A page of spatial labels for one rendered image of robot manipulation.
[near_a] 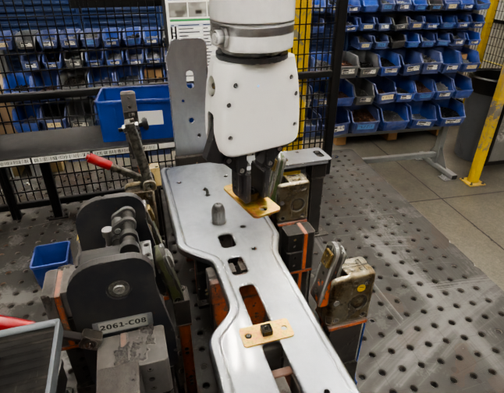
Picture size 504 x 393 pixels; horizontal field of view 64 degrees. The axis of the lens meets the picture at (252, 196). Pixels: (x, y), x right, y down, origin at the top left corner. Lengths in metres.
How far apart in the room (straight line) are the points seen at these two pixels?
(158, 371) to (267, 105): 0.36
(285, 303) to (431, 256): 0.78
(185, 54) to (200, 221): 0.49
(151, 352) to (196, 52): 0.84
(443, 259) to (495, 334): 0.30
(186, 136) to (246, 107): 0.84
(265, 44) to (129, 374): 0.39
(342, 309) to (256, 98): 0.47
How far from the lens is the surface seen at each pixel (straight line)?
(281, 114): 0.45
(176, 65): 1.18
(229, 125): 0.42
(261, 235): 0.88
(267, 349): 0.68
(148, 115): 1.30
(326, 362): 0.65
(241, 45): 0.40
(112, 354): 0.59
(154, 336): 0.59
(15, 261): 1.49
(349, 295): 0.75
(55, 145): 1.38
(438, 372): 1.09
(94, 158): 0.96
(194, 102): 1.22
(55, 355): 0.48
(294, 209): 1.04
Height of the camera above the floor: 1.51
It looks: 30 degrees down
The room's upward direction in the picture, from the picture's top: straight up
